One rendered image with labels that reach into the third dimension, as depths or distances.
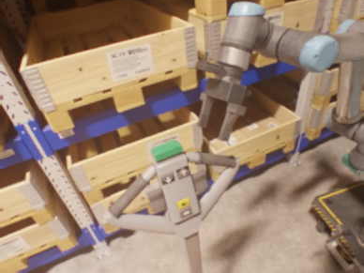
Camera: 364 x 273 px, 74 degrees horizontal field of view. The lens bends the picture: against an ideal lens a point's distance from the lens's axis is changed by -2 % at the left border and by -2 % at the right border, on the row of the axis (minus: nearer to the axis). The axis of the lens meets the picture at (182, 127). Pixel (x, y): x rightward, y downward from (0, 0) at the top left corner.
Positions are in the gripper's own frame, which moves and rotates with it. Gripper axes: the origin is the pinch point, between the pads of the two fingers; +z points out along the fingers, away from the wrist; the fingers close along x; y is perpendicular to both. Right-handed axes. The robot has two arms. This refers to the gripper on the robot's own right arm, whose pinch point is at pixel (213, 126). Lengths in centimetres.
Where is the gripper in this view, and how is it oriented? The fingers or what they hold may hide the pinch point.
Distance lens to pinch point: 72.2
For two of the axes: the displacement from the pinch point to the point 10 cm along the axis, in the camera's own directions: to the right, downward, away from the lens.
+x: -3.7, -2.8, 8.9
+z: -2.6, 9.5, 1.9
